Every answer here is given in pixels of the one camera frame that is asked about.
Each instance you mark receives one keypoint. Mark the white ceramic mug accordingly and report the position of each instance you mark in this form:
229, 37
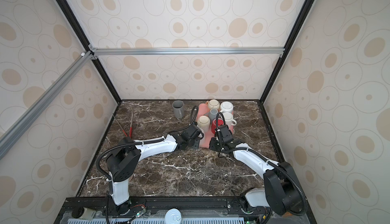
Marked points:
229, 119
226, 106

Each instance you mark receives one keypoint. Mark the aluminium crossbar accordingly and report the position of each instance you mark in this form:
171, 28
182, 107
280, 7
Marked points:
188, 51
27, 119

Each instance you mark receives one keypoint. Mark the beige ceramic mug back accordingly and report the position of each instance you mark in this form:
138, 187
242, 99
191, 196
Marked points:
213, 104

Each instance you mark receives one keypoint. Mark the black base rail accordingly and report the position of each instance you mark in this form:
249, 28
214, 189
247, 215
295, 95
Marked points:
194, 210

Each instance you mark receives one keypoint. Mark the pink plastic tray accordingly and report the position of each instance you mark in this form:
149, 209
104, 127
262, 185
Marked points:
203, 110

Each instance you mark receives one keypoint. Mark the black corner frame post left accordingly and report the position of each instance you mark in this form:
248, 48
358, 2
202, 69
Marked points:
78, 30

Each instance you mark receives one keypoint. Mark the aluminium crossbar left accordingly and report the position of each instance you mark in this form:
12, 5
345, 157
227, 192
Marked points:
27, 119

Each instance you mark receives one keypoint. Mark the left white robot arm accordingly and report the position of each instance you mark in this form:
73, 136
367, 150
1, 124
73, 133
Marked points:
118, 163

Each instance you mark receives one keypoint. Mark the beige ceramic mug front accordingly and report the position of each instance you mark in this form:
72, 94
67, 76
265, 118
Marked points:
204, 123

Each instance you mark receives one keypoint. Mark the aluminium crossbar back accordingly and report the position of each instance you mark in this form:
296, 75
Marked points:
188, 51

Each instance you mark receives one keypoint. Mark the dark grey ceramic mug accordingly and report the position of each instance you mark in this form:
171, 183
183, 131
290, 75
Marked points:
178, 109

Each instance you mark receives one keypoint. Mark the red handled chopstick right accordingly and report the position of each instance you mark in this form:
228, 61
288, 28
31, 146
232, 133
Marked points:
131, 125

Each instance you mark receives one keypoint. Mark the red ceramic mug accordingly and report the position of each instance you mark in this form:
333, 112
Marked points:
216, 123

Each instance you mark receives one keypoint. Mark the white ceramic mug back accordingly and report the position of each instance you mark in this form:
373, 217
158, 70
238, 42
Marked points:
226, 106

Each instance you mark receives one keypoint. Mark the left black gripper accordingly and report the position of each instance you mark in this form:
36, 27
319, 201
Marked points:
197, 141

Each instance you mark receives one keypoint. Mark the beige ceramic mug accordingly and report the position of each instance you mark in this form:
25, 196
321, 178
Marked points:
213, 104
204, 123

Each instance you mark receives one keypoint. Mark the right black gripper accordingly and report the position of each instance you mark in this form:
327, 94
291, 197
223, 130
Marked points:
212, 146

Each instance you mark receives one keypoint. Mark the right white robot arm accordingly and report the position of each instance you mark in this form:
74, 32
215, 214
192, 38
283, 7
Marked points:
282, 191

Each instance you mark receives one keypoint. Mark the light grey ceramic mug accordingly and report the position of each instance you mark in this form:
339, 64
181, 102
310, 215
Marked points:
212, 114

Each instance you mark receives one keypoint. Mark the white ceramic mug front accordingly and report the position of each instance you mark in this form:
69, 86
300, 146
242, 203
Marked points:
229, 119

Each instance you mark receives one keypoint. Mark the black corner frame post right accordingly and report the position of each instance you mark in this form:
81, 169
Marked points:
307, 5

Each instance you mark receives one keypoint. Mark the black corner frame post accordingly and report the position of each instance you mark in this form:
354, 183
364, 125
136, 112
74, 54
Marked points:
78, 30
307, 5

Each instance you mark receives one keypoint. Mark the white round can lid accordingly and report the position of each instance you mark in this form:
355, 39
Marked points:
173, 216

